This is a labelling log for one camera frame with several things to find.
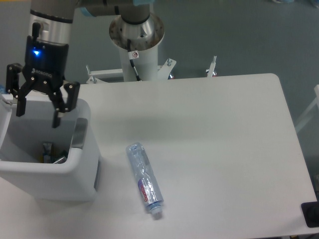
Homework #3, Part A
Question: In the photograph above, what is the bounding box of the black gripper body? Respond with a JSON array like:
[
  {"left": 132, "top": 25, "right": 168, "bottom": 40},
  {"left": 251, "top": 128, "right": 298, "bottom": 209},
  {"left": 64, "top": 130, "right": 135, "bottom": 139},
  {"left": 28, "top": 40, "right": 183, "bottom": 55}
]
[{"left": 21, "top": 36, "right": 69, "bottom": 96}]

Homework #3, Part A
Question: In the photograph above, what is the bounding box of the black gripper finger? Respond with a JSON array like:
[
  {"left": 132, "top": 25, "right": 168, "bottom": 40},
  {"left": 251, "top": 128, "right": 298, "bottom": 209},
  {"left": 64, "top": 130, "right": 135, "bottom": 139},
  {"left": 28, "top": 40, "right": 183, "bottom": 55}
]
[
  {"left": 48, "top": 81, "right": 81, "bottom": 129},
  {"left": 5, "top": 63, "right": 37, "bottom": 117}
]

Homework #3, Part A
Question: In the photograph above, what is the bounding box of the clear plastic water bottle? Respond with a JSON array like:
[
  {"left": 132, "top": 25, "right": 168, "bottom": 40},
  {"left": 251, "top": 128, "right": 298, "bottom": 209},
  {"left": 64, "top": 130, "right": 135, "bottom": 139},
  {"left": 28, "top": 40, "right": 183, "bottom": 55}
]
[{"left": 126, "top": 142, "right": 164, "bottom": 220}]

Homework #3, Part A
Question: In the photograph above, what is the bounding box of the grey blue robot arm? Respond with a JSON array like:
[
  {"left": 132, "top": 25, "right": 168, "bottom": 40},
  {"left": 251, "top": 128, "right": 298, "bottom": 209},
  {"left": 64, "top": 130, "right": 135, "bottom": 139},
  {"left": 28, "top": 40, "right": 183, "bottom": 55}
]
[{"left": 5, "top": 0, "right": 156, "bottom": 128}]

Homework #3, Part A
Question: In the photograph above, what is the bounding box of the trash inside can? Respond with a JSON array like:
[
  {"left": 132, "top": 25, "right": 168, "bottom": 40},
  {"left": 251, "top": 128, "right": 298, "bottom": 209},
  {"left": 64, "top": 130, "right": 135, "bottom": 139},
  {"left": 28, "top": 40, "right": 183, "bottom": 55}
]
[{"left": 39, "top": 142, "right": 68, "bottom": 164}]

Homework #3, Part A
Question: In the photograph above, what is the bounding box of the white trash can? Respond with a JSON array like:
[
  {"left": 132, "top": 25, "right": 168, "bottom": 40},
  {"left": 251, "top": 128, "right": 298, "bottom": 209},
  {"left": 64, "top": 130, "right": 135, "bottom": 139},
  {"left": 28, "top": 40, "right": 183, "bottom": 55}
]
[{"left": 0, "top": 94, "right": 100, "bottom": 201}]

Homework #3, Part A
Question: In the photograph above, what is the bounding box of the blue object at left edge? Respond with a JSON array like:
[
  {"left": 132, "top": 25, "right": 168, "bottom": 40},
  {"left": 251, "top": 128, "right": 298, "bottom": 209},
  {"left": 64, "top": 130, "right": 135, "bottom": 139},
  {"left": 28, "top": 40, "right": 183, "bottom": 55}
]
[{"left": 0, "top": 85, "right": 7, "bottom": 94}]

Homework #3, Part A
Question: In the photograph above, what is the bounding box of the black device at table corner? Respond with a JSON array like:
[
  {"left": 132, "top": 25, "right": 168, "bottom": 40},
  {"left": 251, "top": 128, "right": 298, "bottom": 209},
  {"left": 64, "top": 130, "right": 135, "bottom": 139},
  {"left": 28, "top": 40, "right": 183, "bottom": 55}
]
[{"left": 301, "top": 201, "right": 319, "bottom": 228}]

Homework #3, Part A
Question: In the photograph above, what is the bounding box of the black cable on pedestal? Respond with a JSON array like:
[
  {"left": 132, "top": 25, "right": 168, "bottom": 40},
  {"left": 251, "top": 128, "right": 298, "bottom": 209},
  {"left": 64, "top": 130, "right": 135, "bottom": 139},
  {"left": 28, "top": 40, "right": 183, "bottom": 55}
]
[{"left": 127, "top": 38, "right": 143, "bottom": 82}]

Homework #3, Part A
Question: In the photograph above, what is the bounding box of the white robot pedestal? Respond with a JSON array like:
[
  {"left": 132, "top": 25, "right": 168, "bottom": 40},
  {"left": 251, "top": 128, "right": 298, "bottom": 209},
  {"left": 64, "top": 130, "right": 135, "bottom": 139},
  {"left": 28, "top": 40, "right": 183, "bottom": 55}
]
[{"left": 86, "top": 14, "right": 217, "bottom": 85}]

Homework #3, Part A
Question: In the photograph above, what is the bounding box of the white frame at right edge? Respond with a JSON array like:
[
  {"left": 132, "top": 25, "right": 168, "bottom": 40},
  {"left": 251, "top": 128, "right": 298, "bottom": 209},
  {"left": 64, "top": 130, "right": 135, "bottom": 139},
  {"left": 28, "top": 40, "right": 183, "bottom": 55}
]
[{"left": 295, "top": 85, "right": 319, "bottom": 134}]

